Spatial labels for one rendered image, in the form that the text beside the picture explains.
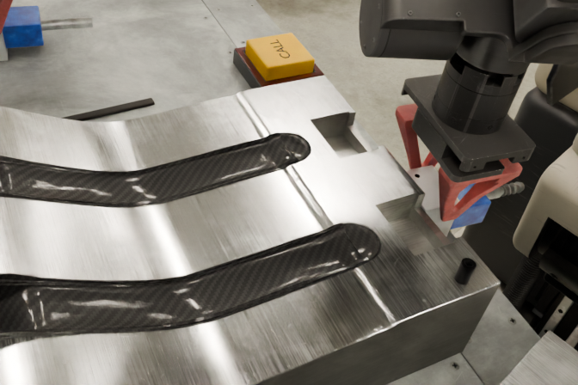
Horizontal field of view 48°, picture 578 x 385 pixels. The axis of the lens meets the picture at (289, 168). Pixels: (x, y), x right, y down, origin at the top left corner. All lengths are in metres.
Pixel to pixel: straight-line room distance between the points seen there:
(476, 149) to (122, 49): 0.46
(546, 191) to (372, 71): 1.59
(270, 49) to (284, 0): 1.89
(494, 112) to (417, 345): 0.18
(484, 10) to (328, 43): 1.97
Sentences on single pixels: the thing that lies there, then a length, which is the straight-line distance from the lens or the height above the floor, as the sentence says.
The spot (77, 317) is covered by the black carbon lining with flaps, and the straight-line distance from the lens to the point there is 0.40.
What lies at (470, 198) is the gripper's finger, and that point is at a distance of 0.56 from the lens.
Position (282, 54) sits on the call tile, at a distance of 0.73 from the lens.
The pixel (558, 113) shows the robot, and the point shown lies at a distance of 1.07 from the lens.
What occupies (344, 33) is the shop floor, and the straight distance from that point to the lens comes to 2.46.
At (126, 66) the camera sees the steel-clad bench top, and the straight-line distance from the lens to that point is 0.77.
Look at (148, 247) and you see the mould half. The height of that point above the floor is 0.89.
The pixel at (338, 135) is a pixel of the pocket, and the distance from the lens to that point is 0.59.
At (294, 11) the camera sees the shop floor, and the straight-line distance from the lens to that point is 2.56.
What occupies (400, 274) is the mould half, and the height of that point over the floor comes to 0.89.
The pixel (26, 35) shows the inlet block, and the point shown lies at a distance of 0.78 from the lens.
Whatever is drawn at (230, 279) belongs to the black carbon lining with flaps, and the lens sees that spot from 0.44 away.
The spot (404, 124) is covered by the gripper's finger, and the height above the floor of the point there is 0.91.
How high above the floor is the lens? 1.23
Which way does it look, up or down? 42 degrees down
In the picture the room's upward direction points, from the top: 9 degrees clockwise
